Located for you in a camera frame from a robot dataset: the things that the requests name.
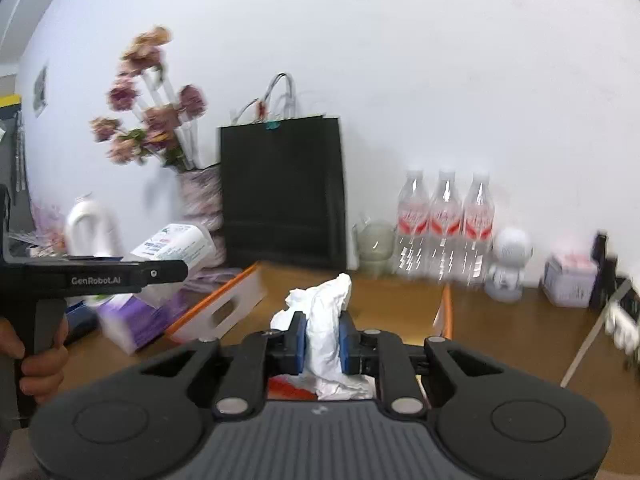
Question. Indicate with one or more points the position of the white tissue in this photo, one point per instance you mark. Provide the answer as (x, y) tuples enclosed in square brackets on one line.
[(325, 330)]

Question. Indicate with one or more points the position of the grey metal cabinet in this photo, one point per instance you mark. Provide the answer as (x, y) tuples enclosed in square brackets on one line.
[(12, 160)]

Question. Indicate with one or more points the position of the clear glass mug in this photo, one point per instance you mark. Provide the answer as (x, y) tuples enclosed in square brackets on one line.
[(375, 247)]

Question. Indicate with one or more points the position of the black paper bag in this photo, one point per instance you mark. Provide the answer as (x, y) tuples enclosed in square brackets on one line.
[(282, 195)]

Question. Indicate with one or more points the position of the dried pink flower bouquet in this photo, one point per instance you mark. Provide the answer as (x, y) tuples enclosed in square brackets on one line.
[(150, 120)]

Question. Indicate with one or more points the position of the grey wall panel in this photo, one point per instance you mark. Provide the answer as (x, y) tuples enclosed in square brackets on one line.
[(40, 90)]

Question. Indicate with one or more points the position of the slim black bottle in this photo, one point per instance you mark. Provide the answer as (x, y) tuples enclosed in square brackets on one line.
[(600, 245)]

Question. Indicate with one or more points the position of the patterned purple vase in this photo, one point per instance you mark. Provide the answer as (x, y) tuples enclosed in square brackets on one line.
[(202, 205)]

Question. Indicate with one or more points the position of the white detergent bottle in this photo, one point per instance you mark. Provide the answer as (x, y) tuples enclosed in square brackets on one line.
[(92, 230)]

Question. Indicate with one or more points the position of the orange cardboard box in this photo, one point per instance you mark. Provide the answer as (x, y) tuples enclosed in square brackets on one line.
[(220, 310)]

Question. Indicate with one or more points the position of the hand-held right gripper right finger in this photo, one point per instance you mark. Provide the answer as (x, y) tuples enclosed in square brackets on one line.
[(347, 345)]

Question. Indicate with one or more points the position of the red label water bottle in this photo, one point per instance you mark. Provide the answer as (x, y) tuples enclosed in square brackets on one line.
[(477, 232), (445, 230), (414, 230)]

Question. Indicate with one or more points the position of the white round robot toy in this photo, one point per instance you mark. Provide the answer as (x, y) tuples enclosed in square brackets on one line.
[(510, 265)]

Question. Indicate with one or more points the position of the white wet wipes pack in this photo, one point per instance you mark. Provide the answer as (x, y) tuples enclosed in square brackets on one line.
[(172, 247)]

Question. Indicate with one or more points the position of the purple tissue pack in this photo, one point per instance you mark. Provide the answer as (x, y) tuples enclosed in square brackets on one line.
[(130, 325)]

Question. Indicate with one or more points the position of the white power strip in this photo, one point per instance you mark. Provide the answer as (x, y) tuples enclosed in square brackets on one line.
[(625, 315)]

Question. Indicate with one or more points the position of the person's left hand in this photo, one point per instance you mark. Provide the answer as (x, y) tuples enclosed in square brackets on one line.
[(45, 375)]

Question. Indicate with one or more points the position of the plastic wrapped flower bunch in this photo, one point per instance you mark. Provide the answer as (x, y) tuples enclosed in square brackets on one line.
[(47, 230)]

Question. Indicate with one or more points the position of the white pink tin box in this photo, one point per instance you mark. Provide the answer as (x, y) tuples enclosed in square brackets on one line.
[(570, 280)]

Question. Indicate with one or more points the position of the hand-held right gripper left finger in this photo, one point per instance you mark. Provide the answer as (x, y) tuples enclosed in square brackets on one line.
[(298, 345)]

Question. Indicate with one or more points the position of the wide black bottle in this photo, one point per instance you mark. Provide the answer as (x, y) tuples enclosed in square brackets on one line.
[(604, 285)]

